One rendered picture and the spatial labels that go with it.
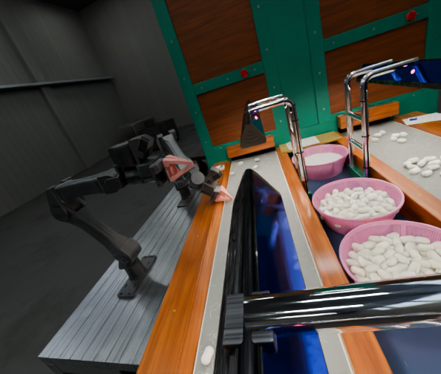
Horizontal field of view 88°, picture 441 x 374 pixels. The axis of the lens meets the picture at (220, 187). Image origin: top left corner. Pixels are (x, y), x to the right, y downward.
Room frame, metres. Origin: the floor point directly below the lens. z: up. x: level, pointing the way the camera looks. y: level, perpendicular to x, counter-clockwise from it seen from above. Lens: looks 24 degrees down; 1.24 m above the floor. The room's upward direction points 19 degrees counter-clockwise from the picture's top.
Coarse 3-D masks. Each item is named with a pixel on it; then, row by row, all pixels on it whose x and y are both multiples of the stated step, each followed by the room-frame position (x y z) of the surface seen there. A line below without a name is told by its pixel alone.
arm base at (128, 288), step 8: (144, 256) 0.84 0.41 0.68; (152, 256) 0.82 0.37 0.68; (136, 264) 0.72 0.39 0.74; (144, 264) 0.78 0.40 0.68; (152, 264) 0.78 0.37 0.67; (128, 272) 0.71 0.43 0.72; (136, 272) 0.71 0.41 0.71; (144, 272) 0.73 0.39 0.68; (128, 280) 0.72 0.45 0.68; (136, 280) 0.70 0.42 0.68; (128, 288) 0.67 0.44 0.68; (136, 288) 0.66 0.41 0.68; (120, 296) 0.65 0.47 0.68; (128, 296) 0.64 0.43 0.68
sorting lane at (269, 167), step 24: (240, 168) 1.31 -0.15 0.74; (264, 168) 1.18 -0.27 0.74; (288, 192) 0.85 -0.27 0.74; (288, 216) 0.69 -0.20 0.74; (216, 264) 0.57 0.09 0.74; (312, 264) 0.45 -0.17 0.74; (216, 288) 0.48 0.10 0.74; (216, 312) 0.41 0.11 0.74; (216, 336) 0.35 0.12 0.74; (336, 336) 0.27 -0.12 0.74; (336, 360) 0.23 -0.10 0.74
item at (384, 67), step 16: (384, 64) 0.89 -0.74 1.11; (400, 64) 0.76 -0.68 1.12; (368, 80) 0.78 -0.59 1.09; (352, 112) 0.90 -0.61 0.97; (352, 128) 0.93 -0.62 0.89; (368, 128) 0.78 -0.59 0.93; (352, 144) 0.93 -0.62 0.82; (368, 144) 0.78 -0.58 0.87; (352, 160) 0.93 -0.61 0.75; (368, 160) 0.78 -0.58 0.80; (368, 176) 0.78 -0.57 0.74
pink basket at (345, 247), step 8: (368, 224) 0.49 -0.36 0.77; (376, 224) 0.49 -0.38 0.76; (384, 224) 0.48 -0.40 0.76; (392, 224) 0.47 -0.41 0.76; (400, 224) 0.46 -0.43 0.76; (408, 224) 0.45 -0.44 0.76; (416, 224) 0.44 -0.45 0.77; (424, 224) 0.43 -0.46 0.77; (352, 232) 0.49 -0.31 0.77; (360, 232) 0.49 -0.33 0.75; (368, 232) 0.49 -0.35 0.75; (384, 232) 0.48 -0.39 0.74; (400, 232) 0.46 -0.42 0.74; (416, 232) 0.44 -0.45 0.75; (424, 232) 0.42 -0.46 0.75; (432, 232) 0.41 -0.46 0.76; (440, 232) 0.40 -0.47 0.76; (344, 240) 0.47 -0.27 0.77; (352, 240) 0.48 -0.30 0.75; (360, 240) 0.48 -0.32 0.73; (432, 240) 0.41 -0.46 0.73; (440, 240) 0.39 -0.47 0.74; (344, 248) 0.46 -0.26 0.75; (352, 248) 0.47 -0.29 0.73; (344, 256) 0.44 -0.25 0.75; (344, 264) 0.39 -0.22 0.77
